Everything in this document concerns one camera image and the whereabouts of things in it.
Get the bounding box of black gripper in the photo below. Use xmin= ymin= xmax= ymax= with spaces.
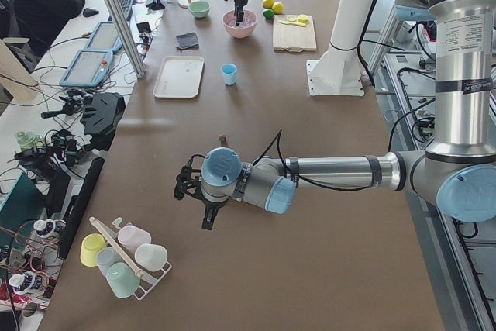
xmin=201 ymin=187 xmax=227 ymax=229
xmin=233 ymin=0 xmax=248 ymax=24

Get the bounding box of pile of ice cubes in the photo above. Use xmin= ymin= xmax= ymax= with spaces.
xmin=226 ymin=12 xmax=256 ymax=28

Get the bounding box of blue plastic cup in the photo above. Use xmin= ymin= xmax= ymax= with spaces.
xmin=221 ymin=63 xmax=237 ymax=86

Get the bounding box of white plastic cup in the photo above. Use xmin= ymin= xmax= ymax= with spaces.
xmin=134 ymin=243 xmax=168 ymax=272

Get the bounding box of pink plastic cup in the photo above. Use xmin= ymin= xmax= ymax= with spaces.
xmin=117 ymin=225 xmax=152 ymax=254

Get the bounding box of green plastic cup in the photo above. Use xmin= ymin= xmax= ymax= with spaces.
xmin=105 ymin=262 xmax=140 ymax=298

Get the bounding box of grey plastic cup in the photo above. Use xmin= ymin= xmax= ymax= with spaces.
xmin=96 ymin=247 xmax=121 ymax=277

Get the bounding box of yellow plastic cup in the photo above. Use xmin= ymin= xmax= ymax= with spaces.
xmin=80 ymin=233 xmax=106 ymax=267

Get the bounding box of pink bowl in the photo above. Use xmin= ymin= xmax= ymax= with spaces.
xmin=222 ymin=9 xmax=257 ymax=39

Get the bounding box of green lime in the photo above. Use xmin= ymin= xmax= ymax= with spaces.
xmin=263 ymin=9 xmax=274 ymax=19

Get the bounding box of yellow lemon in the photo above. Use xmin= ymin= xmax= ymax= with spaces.
xmin=271 ymin=2 xmax=284 ymax=15
xmin=262 ymin=0 xmax=274 ymax=9

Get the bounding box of green bowl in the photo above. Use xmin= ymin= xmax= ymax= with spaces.
xmin=188 ymin=0 xmax=210 ymax=19

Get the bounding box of grey folded cloth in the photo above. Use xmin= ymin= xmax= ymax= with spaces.
xmin=175 ymin=32 xmax=199 ymax=50

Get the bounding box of wooden cutting board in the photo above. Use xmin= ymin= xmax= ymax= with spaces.
xmin=273 ymin=14 xmax=317 ymax=52

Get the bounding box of yellow plastic knife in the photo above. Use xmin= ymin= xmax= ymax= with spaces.
xmin=277 ymin=19 xmax=307 ymax=27

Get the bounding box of cream bunny tray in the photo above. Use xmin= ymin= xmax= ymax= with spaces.
xmin=153 ymin=56 xmax=204 ymax=99

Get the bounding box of blue teach pendant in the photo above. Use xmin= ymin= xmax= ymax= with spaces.
xmin=86 ymin=22 xmax=122 ymax=52
xmin=60 ymin=49 xmax=114 ymax=88

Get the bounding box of white wire cup rack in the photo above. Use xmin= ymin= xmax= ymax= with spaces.
xmin=89 ymin=217 xmax=172 ymax=301

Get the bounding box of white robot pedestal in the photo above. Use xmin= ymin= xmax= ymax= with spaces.
xmin=307 ymin=0 xmax=374 ymax=96

